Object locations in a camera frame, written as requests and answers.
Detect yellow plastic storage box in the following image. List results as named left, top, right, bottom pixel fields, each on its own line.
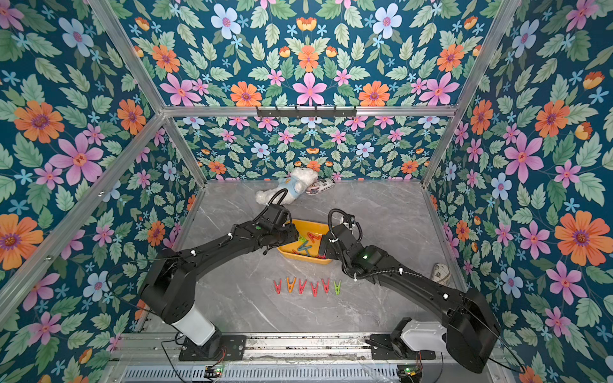
left=277, top=220, right=332, bottom=265

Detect green clothespin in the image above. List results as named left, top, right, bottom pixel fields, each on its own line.
left=333, top=281, right=342, bottom=295

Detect red clothespin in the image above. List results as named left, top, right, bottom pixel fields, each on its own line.
left=299, top=279, right=308, bottom=295
left=273, top=279, right=283, bottom=295
left=321, top=279, right=330, bottom=294
left=311, top=282, right=319, bottom=298

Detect orange clothespin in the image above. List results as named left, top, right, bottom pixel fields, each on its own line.
left=287, top=277, right=297, bottom=294

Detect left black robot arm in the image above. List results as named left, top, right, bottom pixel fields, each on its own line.
left=140, top=188, right=299, bottom=347

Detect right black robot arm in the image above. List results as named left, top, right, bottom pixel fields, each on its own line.
left=322, top=208, right=501, bottom=373

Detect white teddy bear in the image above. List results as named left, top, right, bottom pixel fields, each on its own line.
left=255, top=168, right=318, bottom=204

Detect small printed pouch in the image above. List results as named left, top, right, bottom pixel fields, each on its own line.
left=305, top=178, right=335, bottom=196

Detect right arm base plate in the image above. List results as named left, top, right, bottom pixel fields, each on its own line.
left=365, top=334, right=437, bottom=361

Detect black hook rail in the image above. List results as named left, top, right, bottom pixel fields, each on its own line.
left=255, top=106, right=358, bottom=118

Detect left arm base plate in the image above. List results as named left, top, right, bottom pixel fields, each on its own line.
left=179, top=334, right=247, bottom=362

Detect aluminium front rail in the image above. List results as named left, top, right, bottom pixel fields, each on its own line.
left=109, top=332, right=504, bottom=365

